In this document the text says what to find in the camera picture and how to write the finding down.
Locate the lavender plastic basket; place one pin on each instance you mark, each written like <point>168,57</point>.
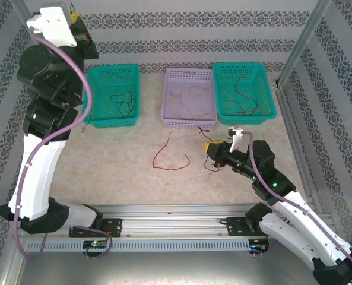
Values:
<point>199,104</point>

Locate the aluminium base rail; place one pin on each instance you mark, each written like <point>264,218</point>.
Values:
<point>169,222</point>

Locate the teal plastic basket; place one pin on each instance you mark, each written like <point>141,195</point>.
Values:
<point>110,80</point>
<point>244,86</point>

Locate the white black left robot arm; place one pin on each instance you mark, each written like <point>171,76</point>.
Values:
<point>39,166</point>

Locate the small circuit board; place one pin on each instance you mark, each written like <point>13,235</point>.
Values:
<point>95,244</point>
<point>258,248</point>

